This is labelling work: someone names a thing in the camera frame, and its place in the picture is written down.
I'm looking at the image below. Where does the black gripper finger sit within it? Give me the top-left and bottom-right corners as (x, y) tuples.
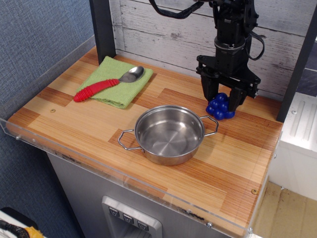
(228, 88), (247, 112)
(201, 74), (219, 101)

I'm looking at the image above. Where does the red handled metal spoon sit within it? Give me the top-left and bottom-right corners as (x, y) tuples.
(73, 66), (145, 102)

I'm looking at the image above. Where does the dark vertical post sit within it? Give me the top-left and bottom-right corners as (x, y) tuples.
(89, 0), (116, 64)
(275, 0), (317, 123)

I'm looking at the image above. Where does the dark right vertical post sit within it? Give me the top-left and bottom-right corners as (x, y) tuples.
(275, 0), (317, 123)

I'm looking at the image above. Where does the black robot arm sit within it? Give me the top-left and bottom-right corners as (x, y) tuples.
(197, 0), (264, 112)

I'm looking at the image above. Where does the blue toy grape bunch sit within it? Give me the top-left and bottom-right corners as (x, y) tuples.
(206, 93), (235, 120)

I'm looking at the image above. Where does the stainless steel pot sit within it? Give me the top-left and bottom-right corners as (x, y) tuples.
(118, 105), (219, 166)

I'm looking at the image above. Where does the silver dispenser panel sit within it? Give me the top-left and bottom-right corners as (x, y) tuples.
(102, 196), (163, 238)

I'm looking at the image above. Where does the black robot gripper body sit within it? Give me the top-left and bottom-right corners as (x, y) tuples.
(196, 47), (261, 98)

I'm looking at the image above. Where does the grey toy fridge cabinet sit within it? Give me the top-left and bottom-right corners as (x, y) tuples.
(48, 154), (249, 238)

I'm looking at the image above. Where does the clear acrylic table guard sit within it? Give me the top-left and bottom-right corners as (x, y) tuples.
(0, 34), (283, 236)

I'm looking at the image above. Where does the white ribbed side counter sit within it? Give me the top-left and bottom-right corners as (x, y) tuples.
(268, 93), (317, 200)

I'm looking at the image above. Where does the dark left vertical post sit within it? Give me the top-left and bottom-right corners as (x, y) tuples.
(89, 0), (116, 64)

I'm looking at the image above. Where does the yellow object bottom left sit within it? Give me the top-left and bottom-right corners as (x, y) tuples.
(25, 227), (44, 238)

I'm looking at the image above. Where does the green folded cloth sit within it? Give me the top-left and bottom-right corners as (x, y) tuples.
(76, 57), (153, 109)

